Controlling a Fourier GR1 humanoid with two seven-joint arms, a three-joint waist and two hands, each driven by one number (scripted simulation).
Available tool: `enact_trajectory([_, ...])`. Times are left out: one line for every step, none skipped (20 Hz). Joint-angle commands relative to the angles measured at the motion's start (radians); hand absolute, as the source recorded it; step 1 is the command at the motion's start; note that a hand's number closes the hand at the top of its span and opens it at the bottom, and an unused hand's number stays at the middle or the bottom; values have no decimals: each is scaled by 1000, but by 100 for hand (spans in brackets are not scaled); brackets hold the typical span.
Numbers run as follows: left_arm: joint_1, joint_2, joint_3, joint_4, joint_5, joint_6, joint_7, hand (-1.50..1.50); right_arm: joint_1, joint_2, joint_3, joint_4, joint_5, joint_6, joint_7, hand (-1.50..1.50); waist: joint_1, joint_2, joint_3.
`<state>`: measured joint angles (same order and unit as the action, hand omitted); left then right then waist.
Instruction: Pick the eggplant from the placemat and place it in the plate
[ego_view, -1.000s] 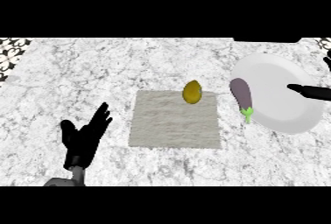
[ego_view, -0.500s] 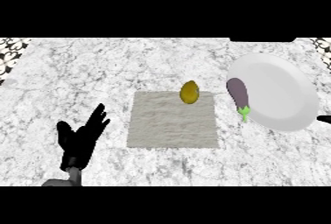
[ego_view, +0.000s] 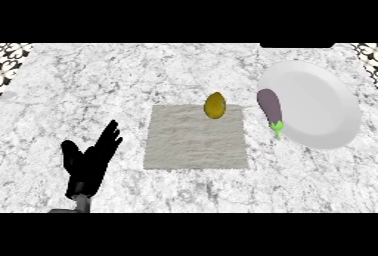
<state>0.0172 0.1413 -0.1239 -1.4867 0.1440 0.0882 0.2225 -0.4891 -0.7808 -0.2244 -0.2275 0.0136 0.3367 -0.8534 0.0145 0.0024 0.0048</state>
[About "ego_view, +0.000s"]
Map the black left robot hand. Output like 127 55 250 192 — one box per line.
59 119 125 201

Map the beige square placemat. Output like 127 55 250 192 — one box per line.
142 104 251 171

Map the purple eggplant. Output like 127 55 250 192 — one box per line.
255 88 285 140

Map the white round plate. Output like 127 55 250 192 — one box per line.
257 60 363 150

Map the yellow oval fruit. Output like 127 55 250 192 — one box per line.
204 91 229 120

